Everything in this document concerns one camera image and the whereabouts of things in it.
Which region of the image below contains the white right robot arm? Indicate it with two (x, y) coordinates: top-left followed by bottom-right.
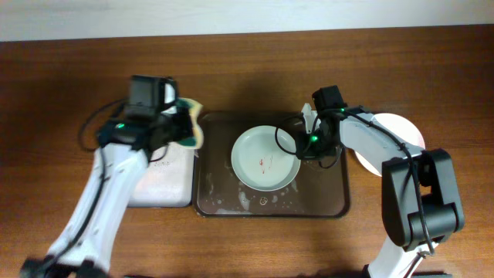
(295, 86), (465, 277)

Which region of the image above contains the black tray with white liner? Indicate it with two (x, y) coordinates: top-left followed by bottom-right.
(125, 111), (197, 209)

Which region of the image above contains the pink stained plate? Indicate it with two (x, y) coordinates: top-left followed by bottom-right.
(353, 112), (426, 178)

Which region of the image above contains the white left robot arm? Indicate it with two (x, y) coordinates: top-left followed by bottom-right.
(19, 75), (204, 277)

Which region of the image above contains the brown plastic tray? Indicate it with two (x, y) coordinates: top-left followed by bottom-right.
(192, 112), (350, 219)

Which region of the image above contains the green and yellow sponge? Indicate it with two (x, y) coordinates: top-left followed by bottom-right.
(177, 98), (204, 150)

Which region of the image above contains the light green stained plate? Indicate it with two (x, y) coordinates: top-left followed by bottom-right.
(231, 125), (301, 192)

